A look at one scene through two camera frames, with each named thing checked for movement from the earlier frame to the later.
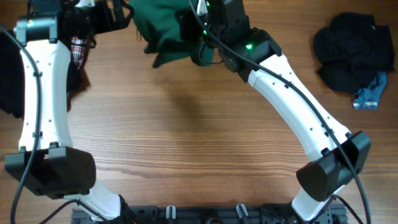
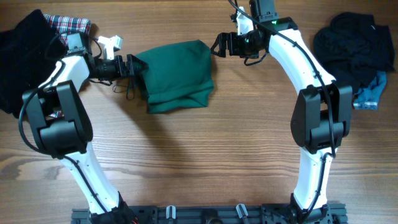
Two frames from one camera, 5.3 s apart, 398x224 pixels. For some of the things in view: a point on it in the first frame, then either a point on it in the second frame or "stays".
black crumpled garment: x=352 y=50 stays
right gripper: x=186 y=17 → x=231 y=37
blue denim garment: x=367 y=98 stays
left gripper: x=102 y=8 → x=129 y=70
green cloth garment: x=158 y=22 → x=178 y=76
